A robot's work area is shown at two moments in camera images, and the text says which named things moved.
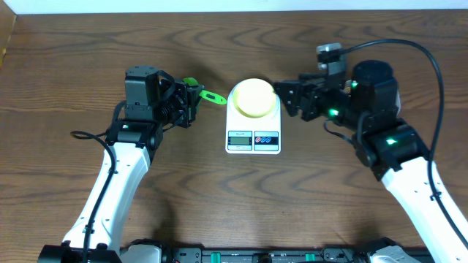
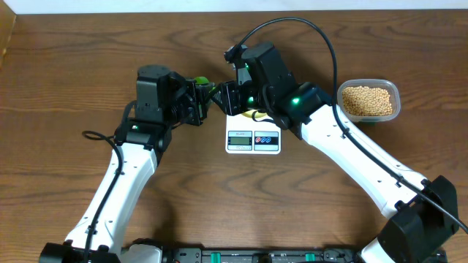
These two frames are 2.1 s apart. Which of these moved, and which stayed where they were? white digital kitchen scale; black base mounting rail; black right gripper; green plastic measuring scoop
Moved: green plastic measuring scoop; black right gripper
Stayed: black base mounting rail; white digital kitchen scale
